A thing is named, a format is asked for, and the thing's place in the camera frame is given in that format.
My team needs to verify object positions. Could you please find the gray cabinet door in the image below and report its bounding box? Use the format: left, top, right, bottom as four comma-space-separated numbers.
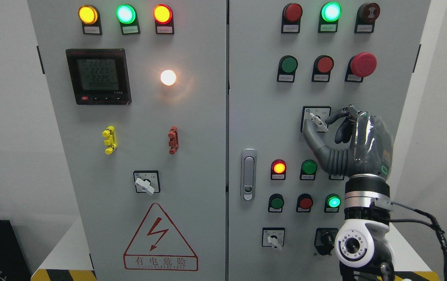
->
228, 0, 430, 281
28, 0, 227, 281

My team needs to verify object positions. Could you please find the red emergency stop button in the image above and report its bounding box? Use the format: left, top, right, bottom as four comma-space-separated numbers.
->
344, 52, 377, 82

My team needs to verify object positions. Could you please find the green push button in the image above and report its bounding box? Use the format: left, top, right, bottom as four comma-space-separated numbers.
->
277, 55, 298, 82
268, 193, 285, 212

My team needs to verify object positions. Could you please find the top red indicator light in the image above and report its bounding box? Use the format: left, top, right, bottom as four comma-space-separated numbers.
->
281, 2, 303, 34

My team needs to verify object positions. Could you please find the lit red-orange indicator middle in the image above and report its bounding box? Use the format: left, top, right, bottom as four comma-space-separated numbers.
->
270, 159, 287, 180

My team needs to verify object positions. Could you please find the silver door latch handle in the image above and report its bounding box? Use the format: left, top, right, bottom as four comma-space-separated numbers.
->
240, 149, 257, 201

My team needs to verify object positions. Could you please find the red terminal clip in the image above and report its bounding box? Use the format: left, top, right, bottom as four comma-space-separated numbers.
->
168, 126, 179, 155

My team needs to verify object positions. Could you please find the green push button lower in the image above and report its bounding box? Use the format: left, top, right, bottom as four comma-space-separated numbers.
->
268, 193, 285, 212

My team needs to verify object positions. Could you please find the yellow terminal clip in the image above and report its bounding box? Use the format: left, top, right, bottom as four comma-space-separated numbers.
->
102, 126, 118, 155

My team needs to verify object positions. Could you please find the green indicator middle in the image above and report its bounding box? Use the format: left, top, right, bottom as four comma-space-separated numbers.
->
300, 159, 318, 180

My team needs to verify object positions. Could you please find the red push button upper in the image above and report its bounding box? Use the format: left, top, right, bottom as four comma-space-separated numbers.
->
311, 55, 334, 82

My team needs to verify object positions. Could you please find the left gray cabinet door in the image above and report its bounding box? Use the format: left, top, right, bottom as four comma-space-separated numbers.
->
28, 0, 227, 281

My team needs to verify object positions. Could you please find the green indicator light left door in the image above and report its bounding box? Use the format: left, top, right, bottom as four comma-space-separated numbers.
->
116, 4, 141, 35

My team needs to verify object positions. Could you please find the gray robotic right hand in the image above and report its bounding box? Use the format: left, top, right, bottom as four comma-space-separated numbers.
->
303, 105, 394, 180

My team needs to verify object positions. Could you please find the black rotary selector switch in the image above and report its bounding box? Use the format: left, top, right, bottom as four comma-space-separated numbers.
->
314, 228, 338, 256

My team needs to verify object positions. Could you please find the right gray cabinet door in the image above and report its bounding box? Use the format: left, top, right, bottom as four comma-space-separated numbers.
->
228, 0, 430, 281

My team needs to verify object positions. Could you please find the electrical hazard warning sticker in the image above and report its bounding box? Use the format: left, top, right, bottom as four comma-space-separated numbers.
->
123, 203, 199, 271

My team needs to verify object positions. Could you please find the digital power meter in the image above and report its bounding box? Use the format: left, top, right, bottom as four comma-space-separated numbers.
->
66, 48, 131, 105

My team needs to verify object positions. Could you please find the gray rotary switch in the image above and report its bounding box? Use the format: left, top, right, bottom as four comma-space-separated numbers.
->
300, 106, 331, 133
262, 227, 286, 251
133, 170, 161, 195

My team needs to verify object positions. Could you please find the red push button lower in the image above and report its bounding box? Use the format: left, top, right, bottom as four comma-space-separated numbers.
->
296, 194, 313, 212

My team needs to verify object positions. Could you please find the white glowing indicator light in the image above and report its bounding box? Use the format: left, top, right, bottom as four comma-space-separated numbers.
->
160, 69, 177, 87

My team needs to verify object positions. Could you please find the dark red buzzer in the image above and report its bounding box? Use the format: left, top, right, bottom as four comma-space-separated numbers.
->
354, 2, 380, 34

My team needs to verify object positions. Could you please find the red push button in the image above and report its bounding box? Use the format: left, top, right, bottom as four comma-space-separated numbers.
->
296, 194, 313, 212
311, 55, 334, 82

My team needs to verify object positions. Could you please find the red-orange indicator light left door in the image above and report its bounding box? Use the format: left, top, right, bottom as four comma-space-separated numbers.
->
153, 4, 175, 34

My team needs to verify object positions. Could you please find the yellow indicator light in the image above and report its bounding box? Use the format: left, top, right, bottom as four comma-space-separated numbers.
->
78, 5, 102, 35

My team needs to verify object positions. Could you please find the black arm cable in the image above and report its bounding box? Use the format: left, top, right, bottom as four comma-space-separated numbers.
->
388, 201, 447, 281

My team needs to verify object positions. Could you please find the top green lit indicator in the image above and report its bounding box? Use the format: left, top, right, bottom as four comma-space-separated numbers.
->
318, 2, 342, 33

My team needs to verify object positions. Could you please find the green push button upper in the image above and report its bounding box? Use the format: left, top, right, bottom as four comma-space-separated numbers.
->
277, 55, 298, 82

